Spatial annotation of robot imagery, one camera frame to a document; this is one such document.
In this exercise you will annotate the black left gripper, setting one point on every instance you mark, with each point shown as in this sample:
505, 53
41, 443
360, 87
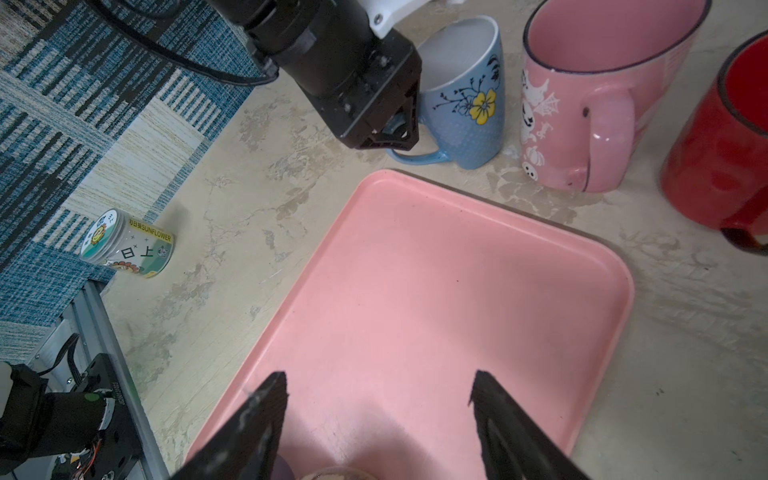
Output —
378, 108

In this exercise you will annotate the red ceramic mug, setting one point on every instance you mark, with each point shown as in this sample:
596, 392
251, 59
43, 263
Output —
716, 172

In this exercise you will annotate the aluminium front rail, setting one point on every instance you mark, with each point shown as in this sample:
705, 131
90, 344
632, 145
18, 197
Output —
83, 353

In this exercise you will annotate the pink plastic tray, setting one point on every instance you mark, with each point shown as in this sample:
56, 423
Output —
413, 290

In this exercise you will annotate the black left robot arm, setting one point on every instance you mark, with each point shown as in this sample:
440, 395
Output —
319, 44

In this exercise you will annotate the beige speckled ceramic mug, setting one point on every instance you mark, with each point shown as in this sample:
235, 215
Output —
339, 473

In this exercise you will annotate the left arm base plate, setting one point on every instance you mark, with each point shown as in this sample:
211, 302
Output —
102, 432

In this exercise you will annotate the pink patterned glass mug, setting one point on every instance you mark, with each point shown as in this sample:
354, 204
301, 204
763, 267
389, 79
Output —
594, 74

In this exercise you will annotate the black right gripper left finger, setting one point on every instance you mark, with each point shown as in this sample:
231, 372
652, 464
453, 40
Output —
246, 446

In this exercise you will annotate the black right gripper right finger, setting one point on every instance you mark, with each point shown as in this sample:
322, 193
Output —
512, 445

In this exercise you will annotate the blue ceramic mug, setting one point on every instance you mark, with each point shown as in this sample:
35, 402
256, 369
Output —
462, 94

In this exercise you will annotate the round tape roll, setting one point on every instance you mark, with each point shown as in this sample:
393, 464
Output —
124, 243

